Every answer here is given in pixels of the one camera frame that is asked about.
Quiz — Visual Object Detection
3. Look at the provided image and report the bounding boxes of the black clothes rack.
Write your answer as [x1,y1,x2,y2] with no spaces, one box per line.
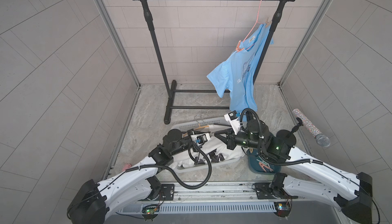
[134,0,296,125]

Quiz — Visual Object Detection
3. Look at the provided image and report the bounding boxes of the white t-shirt black print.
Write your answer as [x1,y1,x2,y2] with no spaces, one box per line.
[169,137,245,172]

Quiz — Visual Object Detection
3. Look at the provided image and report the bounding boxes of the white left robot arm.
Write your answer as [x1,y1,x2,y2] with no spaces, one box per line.
[66,129,212,224]

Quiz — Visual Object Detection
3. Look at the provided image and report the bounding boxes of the teal clothespin tray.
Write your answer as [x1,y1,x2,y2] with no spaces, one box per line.
[246,148,281,175]

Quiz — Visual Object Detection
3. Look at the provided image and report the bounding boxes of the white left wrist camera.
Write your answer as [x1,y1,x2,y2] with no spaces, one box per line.
[190,133,210,148]

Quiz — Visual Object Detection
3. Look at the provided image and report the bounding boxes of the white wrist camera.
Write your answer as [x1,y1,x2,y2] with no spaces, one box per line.
[190,133,210,148]
[224,111,242,135]

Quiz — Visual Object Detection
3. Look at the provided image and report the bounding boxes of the pink clothespin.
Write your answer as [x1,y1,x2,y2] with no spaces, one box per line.
[235,40,244,52]

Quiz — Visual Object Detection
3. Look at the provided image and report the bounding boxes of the orange plastic hanger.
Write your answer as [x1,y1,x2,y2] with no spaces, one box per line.
[194,125,210,131]

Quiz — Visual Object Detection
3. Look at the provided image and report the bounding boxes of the beige clothespin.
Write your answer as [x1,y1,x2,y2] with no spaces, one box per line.
[264,19,272,29]

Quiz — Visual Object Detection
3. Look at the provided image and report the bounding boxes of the glitter microphone on stand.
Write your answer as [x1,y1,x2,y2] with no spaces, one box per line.
[276,109,330,147]

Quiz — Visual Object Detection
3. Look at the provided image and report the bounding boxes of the pink wire hanger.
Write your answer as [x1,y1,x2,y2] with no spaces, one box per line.
[235,0,267,51]

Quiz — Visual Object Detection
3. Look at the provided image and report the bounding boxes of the light blue t-shirt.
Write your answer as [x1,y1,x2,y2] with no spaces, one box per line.
[207,24,271,113]

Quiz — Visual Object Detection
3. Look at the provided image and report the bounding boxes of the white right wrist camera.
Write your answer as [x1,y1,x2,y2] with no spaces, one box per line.
[224,111,242,135]

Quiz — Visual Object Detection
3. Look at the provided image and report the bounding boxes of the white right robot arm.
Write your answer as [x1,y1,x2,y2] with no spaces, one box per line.
[214,108,378,224]

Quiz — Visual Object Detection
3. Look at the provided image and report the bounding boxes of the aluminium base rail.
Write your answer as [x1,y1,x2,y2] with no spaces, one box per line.
[82,179,337,215]

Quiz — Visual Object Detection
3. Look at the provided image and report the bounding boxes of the pink object on floor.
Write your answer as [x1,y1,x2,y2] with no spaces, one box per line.
[122,164,132,172]

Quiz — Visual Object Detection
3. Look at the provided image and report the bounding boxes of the white laundry basket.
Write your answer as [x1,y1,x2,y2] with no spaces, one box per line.
[172,117,231,173]

